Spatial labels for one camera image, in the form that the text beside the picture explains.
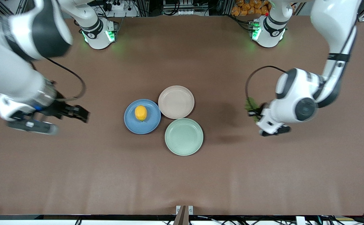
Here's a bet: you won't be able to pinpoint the green lettuce leaf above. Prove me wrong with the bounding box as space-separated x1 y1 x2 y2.
245 97 264 123

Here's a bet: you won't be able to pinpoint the yellow lemon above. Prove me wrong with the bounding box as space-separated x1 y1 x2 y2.
135 105 148 122

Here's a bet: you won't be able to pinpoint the blue plate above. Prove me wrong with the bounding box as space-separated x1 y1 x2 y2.
124 99 161 135

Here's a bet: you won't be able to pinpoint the pale green plate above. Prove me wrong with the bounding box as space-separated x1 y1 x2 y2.
165 118 204 156

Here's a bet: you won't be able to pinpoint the beige plate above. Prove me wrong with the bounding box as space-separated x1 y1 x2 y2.
158 85 195 119

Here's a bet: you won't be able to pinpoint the orange snack bags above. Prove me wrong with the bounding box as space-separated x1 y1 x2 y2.
231 0 271 16

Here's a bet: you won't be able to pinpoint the white power strip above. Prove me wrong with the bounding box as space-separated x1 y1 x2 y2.
102 0 139 18

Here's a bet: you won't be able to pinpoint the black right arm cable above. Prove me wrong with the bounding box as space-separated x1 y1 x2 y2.
45 57 86 102

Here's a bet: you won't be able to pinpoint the black base power cable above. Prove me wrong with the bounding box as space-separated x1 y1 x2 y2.
227 14 255 32

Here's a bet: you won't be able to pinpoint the metal table edge bracket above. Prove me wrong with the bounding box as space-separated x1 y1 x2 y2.
175 205 194 225

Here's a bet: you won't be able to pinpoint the white box with cables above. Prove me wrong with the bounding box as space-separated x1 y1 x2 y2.
162 0 199 16

